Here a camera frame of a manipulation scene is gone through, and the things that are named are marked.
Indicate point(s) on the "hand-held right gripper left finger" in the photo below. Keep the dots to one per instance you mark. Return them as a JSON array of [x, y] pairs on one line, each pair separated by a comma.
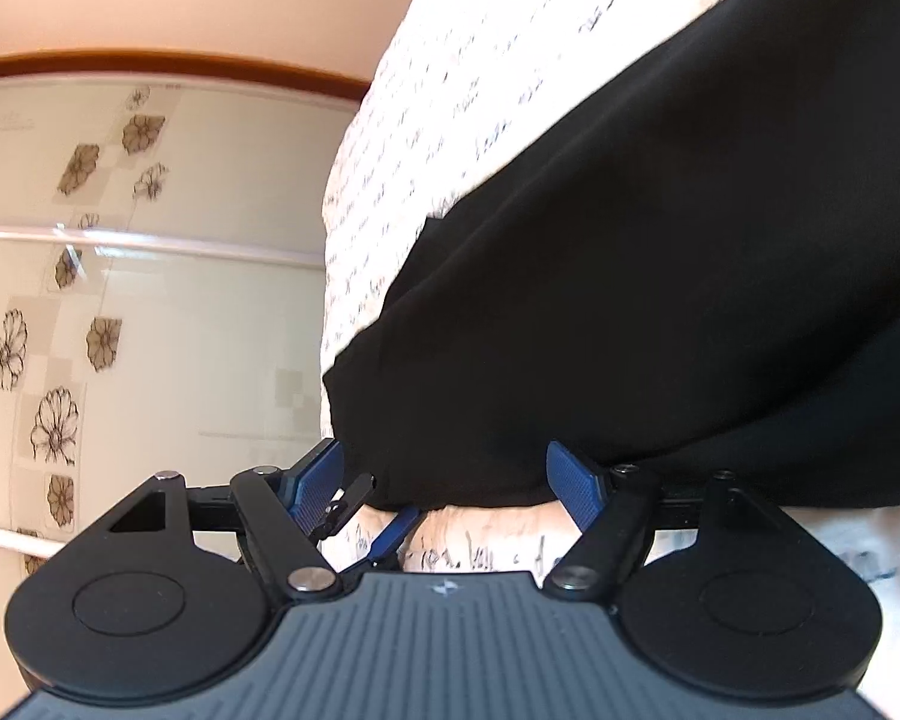
[[319, 481]]

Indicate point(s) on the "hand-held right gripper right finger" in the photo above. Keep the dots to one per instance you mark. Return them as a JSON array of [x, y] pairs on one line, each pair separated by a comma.
[[577, 486]]

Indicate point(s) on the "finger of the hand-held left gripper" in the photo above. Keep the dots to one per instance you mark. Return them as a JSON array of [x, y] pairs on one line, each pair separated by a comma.
[[391, 532]]

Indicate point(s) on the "black pants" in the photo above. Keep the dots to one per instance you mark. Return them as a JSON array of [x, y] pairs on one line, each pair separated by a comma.
[[645, 277]]

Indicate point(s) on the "white script-printed blanket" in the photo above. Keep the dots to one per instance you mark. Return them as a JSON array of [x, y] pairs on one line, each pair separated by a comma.
[[435, 127]]

